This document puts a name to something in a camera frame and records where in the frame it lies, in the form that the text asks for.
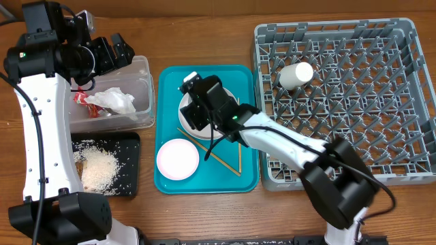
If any pink plate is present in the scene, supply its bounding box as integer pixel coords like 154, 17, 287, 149
178, 86, 240, 141

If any wooden chopstick diagonal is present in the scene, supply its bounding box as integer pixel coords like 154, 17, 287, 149
177, 127, 241, 176

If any white napkin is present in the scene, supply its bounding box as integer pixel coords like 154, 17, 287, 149
85, 87, 136, 117

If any small pink bowl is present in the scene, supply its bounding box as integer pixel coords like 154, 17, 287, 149
156, 139, 200, 181

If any wooden chopstick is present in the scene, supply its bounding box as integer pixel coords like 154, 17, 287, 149
237, 98, 242, 176

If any red snack wrapper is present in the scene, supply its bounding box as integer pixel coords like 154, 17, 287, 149
74, 86, 105, 118

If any white cup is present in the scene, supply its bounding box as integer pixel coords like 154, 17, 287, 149
279, 62, 314, 90

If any food scraps rice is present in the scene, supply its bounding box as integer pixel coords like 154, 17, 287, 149
72, 140, 137, 196

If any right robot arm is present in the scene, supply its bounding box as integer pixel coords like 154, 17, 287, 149
180, 99, 379, 244

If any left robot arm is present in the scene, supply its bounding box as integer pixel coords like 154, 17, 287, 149
2, 29, 146, 244

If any clear plastic bin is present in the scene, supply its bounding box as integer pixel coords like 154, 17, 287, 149
69, 56, 155, 133

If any teal plastic tray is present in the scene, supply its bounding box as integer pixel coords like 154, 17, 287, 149
154, 65, 260, 195

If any black tray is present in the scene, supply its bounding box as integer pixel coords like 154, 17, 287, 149
72, 132, 140, 197

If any grey plastic dish rack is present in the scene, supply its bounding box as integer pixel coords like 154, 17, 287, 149
253, 18, 435, 185

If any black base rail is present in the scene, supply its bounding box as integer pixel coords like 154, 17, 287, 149
149, 235, 389, 245

